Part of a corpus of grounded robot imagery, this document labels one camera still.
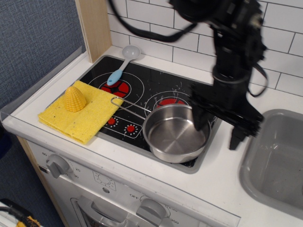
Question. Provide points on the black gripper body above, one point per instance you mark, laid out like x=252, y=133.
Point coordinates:
x=229, y=103

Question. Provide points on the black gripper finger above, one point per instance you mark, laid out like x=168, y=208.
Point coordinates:
x=237, y=137
x=201, y=115

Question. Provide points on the stainless steel pot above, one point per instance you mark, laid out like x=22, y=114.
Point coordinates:
x=170, y=132

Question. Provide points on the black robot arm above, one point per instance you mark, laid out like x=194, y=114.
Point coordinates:
x=236, y=26

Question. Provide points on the grey sink basin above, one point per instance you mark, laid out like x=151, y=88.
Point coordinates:
x=272, y=169

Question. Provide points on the black toy stovetop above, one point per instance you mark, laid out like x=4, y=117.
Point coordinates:
x=143, y=89

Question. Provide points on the grey right oven knob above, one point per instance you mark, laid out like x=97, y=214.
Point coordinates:
x=151, y=211

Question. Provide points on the grey oven knob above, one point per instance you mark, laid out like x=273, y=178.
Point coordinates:
x=151, y=211
x=57, y=165

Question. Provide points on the yellow folded cloth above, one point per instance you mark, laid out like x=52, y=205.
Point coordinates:
x=82, y=125

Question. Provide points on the yellow toy corn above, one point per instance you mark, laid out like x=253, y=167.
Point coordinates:
x=73, y=99

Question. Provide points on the white toy oven front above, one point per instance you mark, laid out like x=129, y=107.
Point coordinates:
x=87, y=198

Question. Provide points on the grey left oven knob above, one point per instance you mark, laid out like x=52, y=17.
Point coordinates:
x=57, y=165

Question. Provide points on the yellow black object bottom left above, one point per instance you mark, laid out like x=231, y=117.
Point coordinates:
x=22, y=218

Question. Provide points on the white spoon blue handle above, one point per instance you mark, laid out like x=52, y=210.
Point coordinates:
x=130, y=52

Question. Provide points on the wooden side post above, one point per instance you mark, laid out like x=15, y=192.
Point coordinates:
x=95, y=27

